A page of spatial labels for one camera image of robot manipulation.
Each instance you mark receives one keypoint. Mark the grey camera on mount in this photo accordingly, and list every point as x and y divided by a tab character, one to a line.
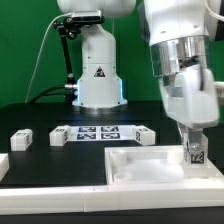
87	17

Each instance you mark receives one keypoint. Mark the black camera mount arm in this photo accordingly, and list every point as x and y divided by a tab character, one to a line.
70	92

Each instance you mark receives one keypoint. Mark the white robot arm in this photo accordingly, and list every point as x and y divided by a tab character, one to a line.
177	32

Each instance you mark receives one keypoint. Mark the white U-shaped fence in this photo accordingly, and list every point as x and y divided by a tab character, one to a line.
193	192

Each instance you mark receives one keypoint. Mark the white square tabletop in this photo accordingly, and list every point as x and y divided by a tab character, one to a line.
151	164

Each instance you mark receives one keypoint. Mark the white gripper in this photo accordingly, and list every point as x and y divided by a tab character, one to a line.
191	100

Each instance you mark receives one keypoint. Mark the AprilTag marker sheet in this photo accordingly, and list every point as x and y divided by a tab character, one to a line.
101	133

